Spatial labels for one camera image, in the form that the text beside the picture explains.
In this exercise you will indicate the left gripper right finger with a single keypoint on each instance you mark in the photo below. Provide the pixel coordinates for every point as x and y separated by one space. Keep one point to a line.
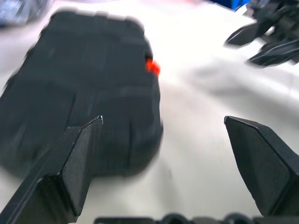
264 168

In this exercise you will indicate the clear plastic bag with parts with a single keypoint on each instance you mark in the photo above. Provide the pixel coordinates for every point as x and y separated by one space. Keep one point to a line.
21 11

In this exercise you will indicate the blue fabric object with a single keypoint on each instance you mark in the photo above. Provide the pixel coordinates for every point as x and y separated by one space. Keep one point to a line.
240 3

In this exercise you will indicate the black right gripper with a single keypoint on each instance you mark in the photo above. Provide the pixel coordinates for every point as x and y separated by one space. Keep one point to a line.
282 18

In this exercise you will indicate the black plastic tool case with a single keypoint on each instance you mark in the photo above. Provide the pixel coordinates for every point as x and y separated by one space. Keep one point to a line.
81 70

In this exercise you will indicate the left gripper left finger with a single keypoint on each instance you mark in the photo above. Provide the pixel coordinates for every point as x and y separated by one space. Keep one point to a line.
58 186

